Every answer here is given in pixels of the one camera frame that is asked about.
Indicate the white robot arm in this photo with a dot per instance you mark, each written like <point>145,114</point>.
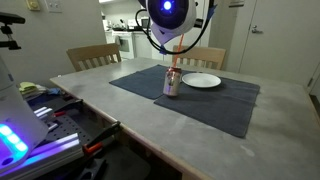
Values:
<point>172,18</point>

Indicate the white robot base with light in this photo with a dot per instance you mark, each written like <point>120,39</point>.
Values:
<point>20,129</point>

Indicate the red and silver soda can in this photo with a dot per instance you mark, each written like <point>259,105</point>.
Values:
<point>172,81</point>

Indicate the dark blue left placemat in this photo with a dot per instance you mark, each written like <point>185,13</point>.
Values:
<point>148,83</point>

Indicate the dark blue placemat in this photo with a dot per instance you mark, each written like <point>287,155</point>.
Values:
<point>148,83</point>
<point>227,107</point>

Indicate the white round plate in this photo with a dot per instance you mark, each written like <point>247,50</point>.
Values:
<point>201,80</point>

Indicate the light wooden chair right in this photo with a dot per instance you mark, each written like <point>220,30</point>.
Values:
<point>206,57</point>

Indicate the light wooden chair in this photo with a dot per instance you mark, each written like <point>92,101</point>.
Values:
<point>84,58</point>
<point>206,57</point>

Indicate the white kitchen stove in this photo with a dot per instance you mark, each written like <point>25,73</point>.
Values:
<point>125,41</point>

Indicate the dark blue right placemat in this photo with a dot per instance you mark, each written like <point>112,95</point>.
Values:
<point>227,107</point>

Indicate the light wooden chair left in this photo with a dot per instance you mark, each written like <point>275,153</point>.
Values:
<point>84,58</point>

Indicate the black and orange clamp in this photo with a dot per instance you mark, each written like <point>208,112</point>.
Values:
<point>96,144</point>

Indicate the stack of cloths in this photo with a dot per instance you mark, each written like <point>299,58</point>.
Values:
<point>30,90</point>

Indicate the white door with handle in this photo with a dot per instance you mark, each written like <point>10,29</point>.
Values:
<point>283,41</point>

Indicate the white wall light switch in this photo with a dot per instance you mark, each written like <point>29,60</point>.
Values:
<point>53,6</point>

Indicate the yellow wall thermostat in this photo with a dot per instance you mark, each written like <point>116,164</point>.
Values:
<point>33,5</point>

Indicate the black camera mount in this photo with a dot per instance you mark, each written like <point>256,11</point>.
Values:
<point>8,19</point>

